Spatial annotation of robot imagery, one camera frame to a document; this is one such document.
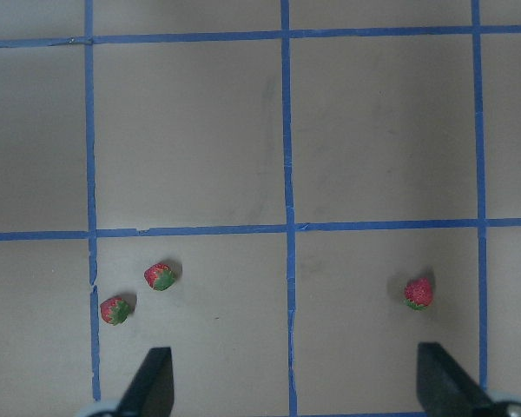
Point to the red strawberry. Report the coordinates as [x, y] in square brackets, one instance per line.
[418, 294]
[159, 277]

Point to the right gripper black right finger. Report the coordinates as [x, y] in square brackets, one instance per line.
[444, 388]

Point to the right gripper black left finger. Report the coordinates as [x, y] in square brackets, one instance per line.
[152, 391]

